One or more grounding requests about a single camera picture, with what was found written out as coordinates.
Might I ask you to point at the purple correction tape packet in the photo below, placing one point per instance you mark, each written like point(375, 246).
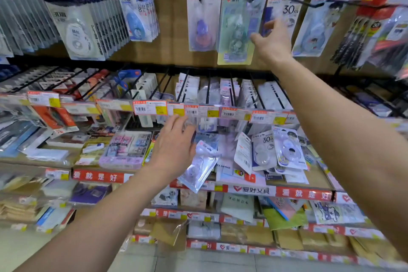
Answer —
point(200, 169)

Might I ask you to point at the person's right forearm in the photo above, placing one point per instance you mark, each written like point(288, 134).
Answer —
point(350, 147)

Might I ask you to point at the gold box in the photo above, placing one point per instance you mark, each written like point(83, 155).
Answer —
point(90, 159)

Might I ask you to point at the person's right hand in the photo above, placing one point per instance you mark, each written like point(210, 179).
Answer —
point(274, 48)

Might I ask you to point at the pile of pen packets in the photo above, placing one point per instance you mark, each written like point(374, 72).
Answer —
point(16, 138)

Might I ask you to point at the row of white card packets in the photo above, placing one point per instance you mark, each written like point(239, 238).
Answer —
point(145, 87)

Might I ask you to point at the green paper pack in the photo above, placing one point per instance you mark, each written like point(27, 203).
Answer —
point(283, 219)

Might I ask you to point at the blue white card packet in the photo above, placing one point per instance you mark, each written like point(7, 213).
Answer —
point(54, 219)

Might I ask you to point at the red shelf label strip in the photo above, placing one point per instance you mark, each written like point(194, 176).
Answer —
point(95, 176)

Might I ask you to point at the pink eraser display box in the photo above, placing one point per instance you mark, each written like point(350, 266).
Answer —
point(124, 150)

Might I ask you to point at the person's left forearm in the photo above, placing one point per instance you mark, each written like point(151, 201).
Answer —
point(95, 227)

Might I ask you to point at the bunch of blue correction tapes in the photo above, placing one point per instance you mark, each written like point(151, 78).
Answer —
point(137, 23)

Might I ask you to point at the row of white red packets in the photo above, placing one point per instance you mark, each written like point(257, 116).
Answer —
point(57, 118)

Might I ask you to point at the cartoon sticker pack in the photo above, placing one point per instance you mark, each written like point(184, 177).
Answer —
point(334, 212)

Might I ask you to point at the person's left hand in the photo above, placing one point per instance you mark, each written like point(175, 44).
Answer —
point(175, 154)

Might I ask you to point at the small white blue device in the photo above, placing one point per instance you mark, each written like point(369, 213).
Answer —
point(93, 148)

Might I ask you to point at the white ink box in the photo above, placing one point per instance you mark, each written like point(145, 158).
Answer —
point(67, 140)

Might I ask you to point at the teal correction tape packet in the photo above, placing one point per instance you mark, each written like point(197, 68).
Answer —
point(236, 32)

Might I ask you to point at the blue scissors packets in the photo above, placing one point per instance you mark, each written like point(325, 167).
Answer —
point(127, 77)

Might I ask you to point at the white flat box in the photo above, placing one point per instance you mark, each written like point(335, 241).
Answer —
point(47, 155)

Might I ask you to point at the pile of large clear packets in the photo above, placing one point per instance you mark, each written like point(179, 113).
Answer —
point(264, 150)

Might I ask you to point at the rows of grey white packets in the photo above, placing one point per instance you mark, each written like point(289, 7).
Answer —
point(271, 93)

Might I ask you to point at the stacks of brown envelopes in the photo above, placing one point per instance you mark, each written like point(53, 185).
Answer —
point(19, 211)

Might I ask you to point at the brown kraft envelope bag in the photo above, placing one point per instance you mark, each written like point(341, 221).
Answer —
point(167, 233)

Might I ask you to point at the dark purple packet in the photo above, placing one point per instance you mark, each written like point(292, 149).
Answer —
point(89, 193)

